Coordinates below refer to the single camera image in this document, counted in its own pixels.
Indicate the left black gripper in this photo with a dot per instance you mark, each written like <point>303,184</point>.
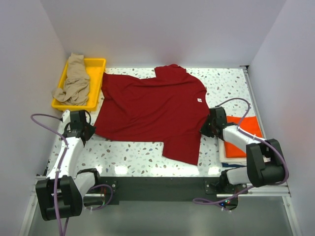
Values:
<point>91,130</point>

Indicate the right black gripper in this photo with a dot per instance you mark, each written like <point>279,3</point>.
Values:
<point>205,132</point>

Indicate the dark red t shirt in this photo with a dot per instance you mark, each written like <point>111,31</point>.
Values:
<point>169,108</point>

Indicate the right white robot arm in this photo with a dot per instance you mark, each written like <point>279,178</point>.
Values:
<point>265,164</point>

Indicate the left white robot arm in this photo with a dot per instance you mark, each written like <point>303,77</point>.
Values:
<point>61,194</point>

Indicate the white folded t shirt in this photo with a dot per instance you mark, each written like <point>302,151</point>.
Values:
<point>222,154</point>

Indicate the beige crumpled t shirt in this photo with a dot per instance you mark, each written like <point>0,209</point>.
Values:
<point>76,88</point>

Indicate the yellow plastic tray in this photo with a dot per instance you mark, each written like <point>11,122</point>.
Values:
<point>95,67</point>

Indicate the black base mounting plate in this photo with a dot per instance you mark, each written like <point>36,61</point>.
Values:
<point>166,189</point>

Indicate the aluminium frame rail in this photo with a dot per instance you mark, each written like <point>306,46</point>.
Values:
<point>270,191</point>

